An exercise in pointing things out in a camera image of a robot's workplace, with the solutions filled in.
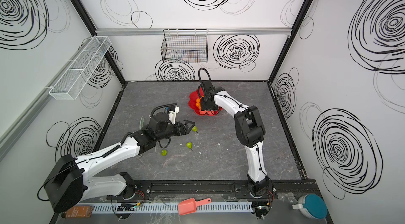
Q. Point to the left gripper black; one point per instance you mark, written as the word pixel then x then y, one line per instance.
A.
pixel 180 127

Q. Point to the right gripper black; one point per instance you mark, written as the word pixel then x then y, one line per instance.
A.
pixel 208 104

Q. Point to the red flower fruit bowl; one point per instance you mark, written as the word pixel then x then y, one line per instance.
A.
pixel 192 104

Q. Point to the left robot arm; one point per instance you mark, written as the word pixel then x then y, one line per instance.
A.
pixel 74 179

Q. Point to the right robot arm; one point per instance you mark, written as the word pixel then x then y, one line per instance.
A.
pixel 249 130

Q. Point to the metal green-tipped tongs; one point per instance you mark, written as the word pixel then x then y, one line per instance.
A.
pixel 141 123

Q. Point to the pink plastic scoop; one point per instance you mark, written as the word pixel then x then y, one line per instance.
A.
pixel 190 205

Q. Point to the teal lidded white jug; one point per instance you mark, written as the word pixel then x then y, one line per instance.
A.
pixel 311 206

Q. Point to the black wire basket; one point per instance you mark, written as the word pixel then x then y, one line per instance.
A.
pixel 187 45

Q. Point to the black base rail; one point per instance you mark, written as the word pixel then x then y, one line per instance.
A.
pixel 239 189

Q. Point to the white slotted cable duct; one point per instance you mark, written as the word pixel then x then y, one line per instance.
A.
pixel 216 207

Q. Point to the white mesh wall shelf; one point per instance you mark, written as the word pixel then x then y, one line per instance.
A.
pixel 88 68

